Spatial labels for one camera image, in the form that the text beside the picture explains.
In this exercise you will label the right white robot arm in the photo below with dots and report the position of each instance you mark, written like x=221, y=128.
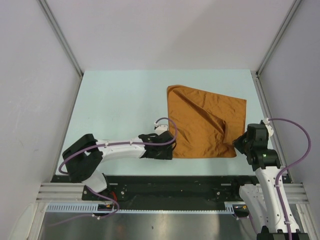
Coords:
x=267, y=202

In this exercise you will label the white slotted cable duct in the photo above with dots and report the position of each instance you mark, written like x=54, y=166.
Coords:
x=96, y=208

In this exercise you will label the aluminium corner post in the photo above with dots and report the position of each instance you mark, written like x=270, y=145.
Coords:
x=279, y=35
x=55, y=26

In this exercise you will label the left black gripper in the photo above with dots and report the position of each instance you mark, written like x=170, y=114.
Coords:
x=166, y=155

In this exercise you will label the orange cloth napkin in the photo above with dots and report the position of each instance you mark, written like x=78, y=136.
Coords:
x=206, y=123

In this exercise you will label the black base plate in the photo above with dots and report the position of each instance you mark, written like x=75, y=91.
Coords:
x=176, y=193

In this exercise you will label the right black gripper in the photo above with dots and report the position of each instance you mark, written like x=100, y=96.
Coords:
x=237, y=144

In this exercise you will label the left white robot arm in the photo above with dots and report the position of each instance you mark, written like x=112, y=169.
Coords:
x=82, y=159

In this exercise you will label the aluminium front rail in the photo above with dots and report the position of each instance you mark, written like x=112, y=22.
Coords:
x=73, y=192

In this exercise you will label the right aluminium side rail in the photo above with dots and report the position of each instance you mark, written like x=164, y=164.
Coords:
x=267, y=114

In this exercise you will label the left aluminium corner post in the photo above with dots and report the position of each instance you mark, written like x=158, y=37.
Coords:
x=55, y=26

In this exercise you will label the right aluminium corner post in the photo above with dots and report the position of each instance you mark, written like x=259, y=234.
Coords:
x=279, y=35

